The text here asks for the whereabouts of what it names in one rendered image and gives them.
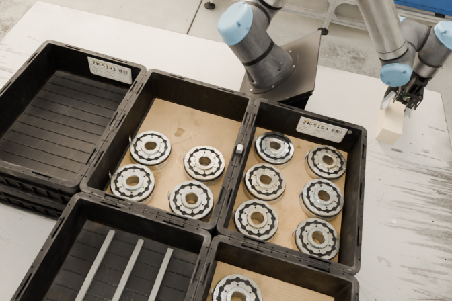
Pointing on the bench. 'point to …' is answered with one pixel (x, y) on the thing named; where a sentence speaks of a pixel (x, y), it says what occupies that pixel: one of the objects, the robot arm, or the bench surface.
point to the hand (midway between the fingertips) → (393, 109)
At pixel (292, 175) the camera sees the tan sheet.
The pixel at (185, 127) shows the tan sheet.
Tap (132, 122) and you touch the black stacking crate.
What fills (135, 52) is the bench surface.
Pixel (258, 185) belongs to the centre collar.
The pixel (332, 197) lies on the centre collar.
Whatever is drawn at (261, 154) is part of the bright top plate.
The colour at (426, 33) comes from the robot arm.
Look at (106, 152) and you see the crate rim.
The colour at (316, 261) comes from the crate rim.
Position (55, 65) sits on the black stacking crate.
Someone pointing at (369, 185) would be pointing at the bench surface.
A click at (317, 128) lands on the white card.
